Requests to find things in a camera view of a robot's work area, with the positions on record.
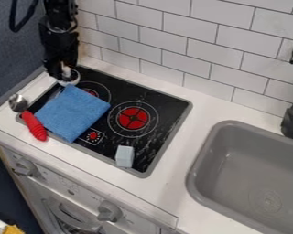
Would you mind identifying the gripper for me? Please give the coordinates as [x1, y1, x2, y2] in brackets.
[38, 21, 82, 80]

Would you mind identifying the blue cloth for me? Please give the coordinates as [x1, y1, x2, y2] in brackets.
[32, 83, 113, 144]

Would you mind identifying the toy stove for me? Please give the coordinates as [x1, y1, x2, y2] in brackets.
[16, 65, 195, 179]

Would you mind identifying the light blue block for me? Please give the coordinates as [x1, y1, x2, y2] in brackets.
[113, 144, 136, 169]

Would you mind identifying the toy sink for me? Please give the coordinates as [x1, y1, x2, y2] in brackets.
[184, 120, 293, 234]

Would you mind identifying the tap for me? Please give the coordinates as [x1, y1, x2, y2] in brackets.
[279, 47, 293, 141]

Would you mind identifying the black cable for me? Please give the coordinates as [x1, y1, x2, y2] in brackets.
[8, 0, 42, 34]

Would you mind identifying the red handled silver spoon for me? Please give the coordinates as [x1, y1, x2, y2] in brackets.
[6, 93, 50, 143]

